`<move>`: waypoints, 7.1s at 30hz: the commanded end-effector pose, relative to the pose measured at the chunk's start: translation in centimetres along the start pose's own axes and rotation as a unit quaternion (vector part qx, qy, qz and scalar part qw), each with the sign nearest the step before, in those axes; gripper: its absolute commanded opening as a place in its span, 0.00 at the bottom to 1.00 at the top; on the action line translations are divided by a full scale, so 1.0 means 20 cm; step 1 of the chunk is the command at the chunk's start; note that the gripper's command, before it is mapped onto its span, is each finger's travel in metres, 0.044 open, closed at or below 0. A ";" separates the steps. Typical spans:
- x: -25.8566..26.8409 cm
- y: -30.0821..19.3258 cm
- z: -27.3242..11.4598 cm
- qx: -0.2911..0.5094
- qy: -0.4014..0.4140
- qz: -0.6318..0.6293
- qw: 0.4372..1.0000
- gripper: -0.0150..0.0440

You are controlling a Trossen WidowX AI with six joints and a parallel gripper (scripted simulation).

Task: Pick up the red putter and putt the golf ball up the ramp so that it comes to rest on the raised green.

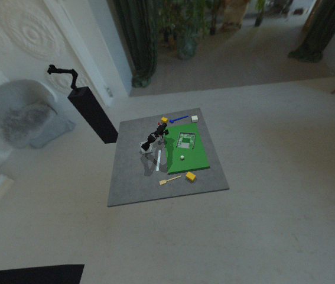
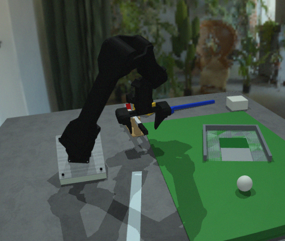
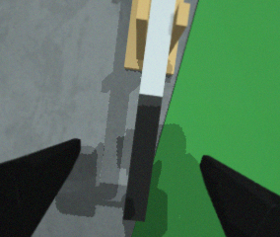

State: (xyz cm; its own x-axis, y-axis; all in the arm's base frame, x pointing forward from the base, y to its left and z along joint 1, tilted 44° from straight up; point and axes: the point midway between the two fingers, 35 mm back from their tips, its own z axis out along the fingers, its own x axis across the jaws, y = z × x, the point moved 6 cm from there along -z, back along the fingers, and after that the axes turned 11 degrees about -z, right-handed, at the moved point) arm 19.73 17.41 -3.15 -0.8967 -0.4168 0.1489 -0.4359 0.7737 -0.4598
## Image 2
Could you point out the white golf ball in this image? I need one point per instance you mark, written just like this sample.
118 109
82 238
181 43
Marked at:
244 183

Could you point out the red putter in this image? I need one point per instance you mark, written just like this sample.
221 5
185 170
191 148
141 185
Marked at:
138 123

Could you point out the green putting mat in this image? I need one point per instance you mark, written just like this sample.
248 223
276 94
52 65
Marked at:
205 193

